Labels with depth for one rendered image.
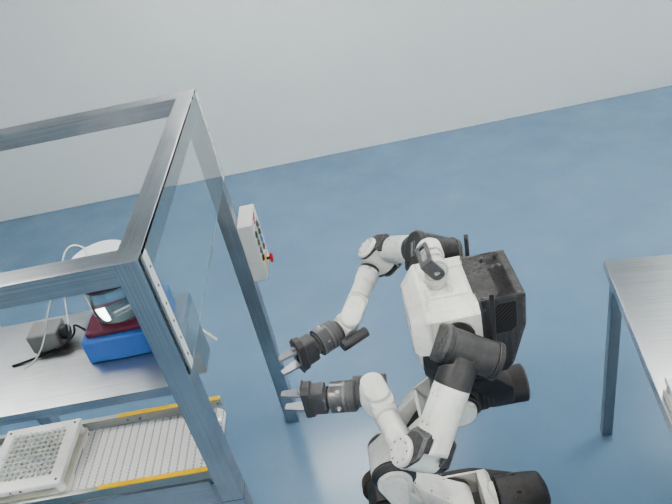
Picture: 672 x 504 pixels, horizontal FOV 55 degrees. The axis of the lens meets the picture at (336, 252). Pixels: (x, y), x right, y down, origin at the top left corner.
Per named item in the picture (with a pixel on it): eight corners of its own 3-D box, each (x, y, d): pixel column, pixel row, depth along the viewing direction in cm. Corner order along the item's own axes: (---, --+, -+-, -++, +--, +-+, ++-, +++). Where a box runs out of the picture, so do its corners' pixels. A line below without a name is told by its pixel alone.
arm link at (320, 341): (300, 348, 191) (333, 328, 196) (283, 333, 198) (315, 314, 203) (309, 378, 199) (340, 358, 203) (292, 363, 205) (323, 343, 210)
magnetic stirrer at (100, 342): (176, 300, 187) (165, 275, 182) (164, 351, 169) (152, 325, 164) (109, 312, 188) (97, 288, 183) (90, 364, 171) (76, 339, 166)
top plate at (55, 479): (-19, 501, 190) (-22, 497, 189) (10, 435, 211) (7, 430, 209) (62, 486, 189) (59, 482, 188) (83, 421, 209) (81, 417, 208)
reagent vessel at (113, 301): (155, 285, 179) (130, 228, 169) (145, 321, 167) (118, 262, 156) (101, 295, 180) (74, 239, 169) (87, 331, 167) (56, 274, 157)
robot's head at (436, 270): (447, 254, 170) (429, 237, 167) (455, 273, 163) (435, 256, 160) (429, 269, 172) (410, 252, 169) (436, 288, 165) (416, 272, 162)
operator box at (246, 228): (269, 255, 276) (253, 203, 261) (268, 279, 262) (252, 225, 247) (255, 258, 276) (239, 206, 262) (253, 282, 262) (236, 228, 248)
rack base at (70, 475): (-10, 511, 193) (-14, 506, 192) (17, 444, 213) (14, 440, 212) (69, 496, 192) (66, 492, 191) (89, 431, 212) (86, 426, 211)
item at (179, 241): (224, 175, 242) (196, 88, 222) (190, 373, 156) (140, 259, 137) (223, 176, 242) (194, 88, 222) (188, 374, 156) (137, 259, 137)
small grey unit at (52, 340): (77, 331, 184) (68, 315, 180) (70, 348, 178) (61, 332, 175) (42, 337, 184) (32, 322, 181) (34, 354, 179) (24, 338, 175)
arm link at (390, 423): (397, 433, 176) (428, 489, 160) (367, 426, 170) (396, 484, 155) (418, 403, 172) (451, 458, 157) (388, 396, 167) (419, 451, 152)
